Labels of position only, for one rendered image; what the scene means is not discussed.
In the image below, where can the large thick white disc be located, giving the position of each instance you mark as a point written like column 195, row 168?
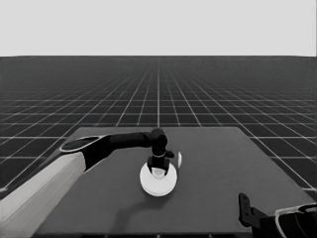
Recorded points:
column 165, row 185

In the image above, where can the small thin T-shaped piece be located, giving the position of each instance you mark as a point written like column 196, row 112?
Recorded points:
column 179, row 160

